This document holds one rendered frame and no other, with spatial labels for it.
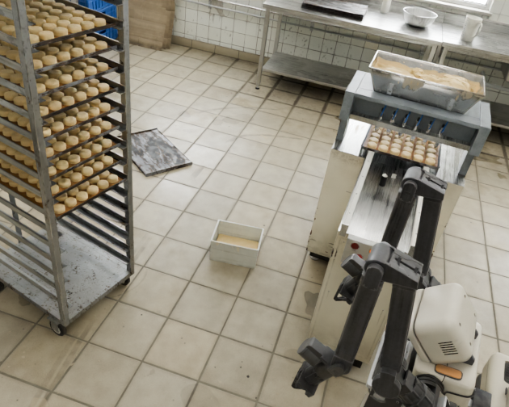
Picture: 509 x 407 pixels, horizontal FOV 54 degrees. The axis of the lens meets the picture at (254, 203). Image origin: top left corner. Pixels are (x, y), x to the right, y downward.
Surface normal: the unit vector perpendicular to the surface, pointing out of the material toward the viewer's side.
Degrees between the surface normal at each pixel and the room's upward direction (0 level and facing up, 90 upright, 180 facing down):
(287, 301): 0
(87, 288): 0
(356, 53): 90
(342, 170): 90
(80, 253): 0
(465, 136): 90
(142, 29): 67
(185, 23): 90
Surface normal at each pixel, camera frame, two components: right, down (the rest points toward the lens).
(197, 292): 0.13, -0.80
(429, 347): -0.43, 0.49
